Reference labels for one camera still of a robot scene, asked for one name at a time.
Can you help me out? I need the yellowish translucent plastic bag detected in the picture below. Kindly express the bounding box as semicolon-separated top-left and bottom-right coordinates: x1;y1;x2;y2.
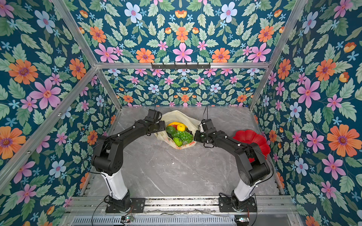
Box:
155;110;200;150

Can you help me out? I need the red flower-shaped plastic plate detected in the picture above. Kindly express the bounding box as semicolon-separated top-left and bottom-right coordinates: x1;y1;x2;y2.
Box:
233;130;271;161

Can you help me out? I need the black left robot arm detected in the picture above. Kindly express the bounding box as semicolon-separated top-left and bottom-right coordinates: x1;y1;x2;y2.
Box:
91;109;166;208

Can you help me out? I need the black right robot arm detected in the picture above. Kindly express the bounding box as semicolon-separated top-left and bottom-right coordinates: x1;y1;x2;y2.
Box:
194;119;272;202

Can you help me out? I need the dark green avocado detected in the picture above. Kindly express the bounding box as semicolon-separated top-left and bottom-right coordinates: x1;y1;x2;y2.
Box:
166;126;178;137

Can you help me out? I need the yellow banana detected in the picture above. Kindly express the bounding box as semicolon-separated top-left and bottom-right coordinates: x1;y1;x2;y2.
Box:
168;122;181;126

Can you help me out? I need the green grape bunch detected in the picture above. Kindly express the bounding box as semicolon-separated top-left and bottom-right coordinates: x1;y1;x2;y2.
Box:
175;131;194;144

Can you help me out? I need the yellow bumpy fruit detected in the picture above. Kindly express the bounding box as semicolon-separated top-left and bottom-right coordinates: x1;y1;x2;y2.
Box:
177;123;186;131

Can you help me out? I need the light green custard apple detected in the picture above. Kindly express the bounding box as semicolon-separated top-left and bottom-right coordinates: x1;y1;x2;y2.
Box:
173;137;183;147

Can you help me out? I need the black hook rail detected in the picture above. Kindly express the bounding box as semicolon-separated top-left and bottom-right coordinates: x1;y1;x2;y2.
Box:
151;63;211;70

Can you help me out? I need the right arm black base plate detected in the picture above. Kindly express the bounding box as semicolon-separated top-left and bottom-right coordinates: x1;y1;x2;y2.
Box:
218;197;257;213

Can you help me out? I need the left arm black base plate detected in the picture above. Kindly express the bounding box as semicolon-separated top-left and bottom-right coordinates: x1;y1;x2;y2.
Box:
105;197;146;213

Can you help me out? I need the aluminium frame rail base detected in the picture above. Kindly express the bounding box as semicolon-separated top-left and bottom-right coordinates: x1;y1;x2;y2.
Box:
60;195;303;226

